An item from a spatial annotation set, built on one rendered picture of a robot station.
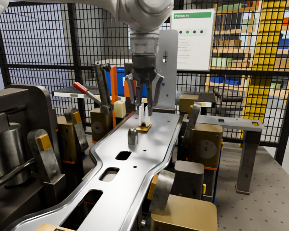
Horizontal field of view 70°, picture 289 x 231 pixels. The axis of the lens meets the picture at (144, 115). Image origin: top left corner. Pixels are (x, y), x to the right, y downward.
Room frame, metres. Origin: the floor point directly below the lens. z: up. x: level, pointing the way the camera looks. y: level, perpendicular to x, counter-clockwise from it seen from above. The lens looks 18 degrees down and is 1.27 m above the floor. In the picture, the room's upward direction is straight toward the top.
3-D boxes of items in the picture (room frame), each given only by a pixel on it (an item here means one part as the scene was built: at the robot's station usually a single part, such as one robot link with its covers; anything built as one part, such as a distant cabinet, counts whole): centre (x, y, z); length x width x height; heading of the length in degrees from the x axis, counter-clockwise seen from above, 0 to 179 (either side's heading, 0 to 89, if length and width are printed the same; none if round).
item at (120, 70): (1.14, 0.04, 1.10); 0.30 x 0.17 x 0.13; 69
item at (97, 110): (0.73, 0.17, 0.87); 0.10 x 0.07 x 0.35; 74
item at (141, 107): (0.68, 0.01, 1.05); 0.03 x 0.01 x 0.07; 164
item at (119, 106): (0.79, 0.10, 0.88); 0.04 x 0.04 x 0.37; 74
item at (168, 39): (0.93, -0.08, 1.17); 0.12 x 0.01 x 0.34; 74
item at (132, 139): (0.56, 0.03, 1.02); 0.03 x 0.03 x 0.07
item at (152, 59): (0.68, 0.00, 1.20); 0.08 x 0.07 x 0.09; 74
